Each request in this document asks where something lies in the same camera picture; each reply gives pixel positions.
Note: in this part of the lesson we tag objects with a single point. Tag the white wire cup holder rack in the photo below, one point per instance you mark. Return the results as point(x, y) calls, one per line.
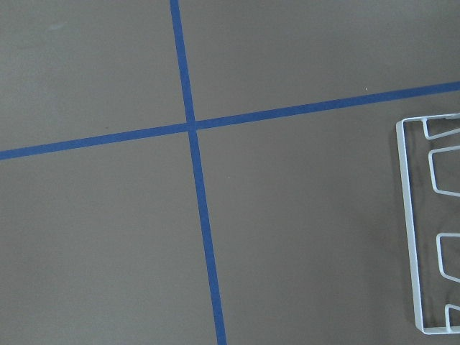
point(448, 329)

